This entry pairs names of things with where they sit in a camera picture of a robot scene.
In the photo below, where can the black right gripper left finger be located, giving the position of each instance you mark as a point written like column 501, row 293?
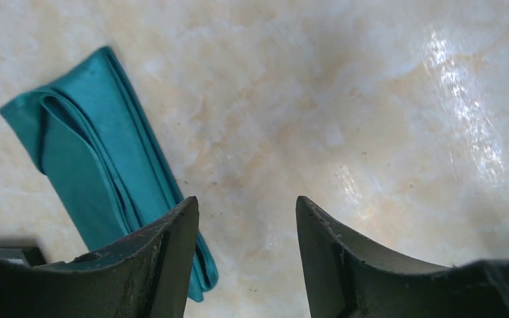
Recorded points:
column 144, row 274

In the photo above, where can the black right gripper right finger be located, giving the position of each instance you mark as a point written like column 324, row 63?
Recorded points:
column 346, row 274

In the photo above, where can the teal cloth napkin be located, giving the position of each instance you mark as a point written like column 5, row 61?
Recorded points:
column 88, row 134

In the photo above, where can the black white checkerboard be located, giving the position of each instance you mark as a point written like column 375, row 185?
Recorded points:
column 24, row 251

